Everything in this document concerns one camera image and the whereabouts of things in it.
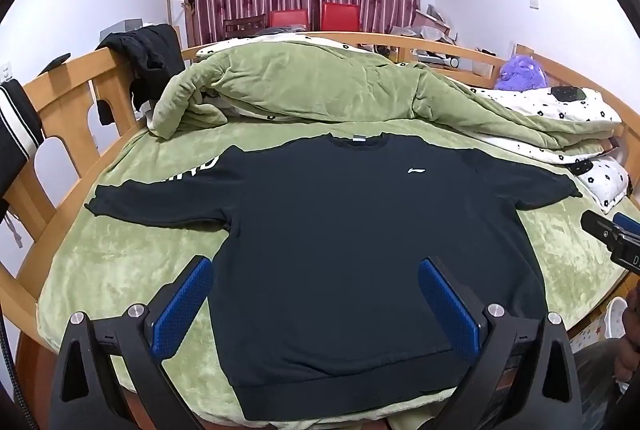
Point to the green plush quilt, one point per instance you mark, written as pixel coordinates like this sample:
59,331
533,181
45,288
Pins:
325,80

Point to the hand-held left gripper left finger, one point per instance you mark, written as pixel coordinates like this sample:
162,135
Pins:
182,305

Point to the purple plush toy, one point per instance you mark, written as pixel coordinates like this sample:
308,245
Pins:
520,72

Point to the wooden bed frame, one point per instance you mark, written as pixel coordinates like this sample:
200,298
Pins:
65,120

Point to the person's right forearm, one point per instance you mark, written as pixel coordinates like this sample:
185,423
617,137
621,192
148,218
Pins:
631,335

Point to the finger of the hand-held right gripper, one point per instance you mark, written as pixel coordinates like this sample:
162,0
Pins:
600,224
629,225

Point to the pile of cardboard boxes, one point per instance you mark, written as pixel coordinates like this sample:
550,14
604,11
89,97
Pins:
435,24

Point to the grey box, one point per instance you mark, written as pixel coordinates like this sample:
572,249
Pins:
122,29

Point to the white floral pillow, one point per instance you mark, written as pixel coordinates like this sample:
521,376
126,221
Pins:
605,185

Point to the white wall socket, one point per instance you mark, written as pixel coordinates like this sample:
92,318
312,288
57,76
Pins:
6,71

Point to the dark wooden chair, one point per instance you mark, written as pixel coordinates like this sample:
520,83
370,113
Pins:
245,26

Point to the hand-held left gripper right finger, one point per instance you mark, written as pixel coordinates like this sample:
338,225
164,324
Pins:
450,310

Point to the green bed sheet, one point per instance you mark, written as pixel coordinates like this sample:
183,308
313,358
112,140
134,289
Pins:
115,260

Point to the wooden coat rack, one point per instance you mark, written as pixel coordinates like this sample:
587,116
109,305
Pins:
189,0

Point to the silver and black device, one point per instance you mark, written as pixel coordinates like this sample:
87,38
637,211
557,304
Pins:
437,60

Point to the red chair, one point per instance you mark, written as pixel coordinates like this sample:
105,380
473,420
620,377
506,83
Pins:
340,16
287,19

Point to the black sweatshirt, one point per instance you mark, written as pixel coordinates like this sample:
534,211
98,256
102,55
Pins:
325,235

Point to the white stool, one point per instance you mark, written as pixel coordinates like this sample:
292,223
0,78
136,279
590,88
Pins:
615,317

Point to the black jacket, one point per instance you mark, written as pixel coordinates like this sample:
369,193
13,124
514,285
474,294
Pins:
150,50

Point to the striped black white garment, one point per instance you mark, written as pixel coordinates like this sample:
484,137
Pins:
17,125

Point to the dark phone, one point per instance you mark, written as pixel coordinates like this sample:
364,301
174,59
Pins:
55,62

